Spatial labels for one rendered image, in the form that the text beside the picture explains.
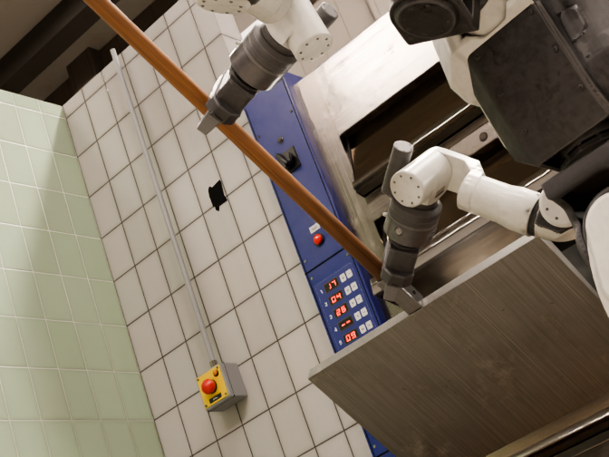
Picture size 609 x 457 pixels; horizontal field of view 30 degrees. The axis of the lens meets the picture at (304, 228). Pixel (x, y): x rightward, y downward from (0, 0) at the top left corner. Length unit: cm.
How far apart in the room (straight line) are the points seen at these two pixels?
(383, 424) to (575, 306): 47
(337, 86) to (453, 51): 143
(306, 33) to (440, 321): 62
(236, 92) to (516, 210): 48
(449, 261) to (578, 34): 115
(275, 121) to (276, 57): 127
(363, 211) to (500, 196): 106
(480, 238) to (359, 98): 60
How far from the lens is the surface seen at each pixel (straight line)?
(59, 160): 361
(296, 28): 177
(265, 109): 310
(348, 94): 297
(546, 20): 154
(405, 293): 205
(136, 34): 188
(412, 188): 187
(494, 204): 185
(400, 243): 196
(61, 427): 307
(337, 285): 285
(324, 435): 290
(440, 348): 213
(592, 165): 153
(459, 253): 258
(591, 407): 251
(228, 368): 305
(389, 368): 217
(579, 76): 152
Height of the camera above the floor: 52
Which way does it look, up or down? 24 degrees up
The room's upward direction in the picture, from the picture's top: 21 degrees counter-clockwise
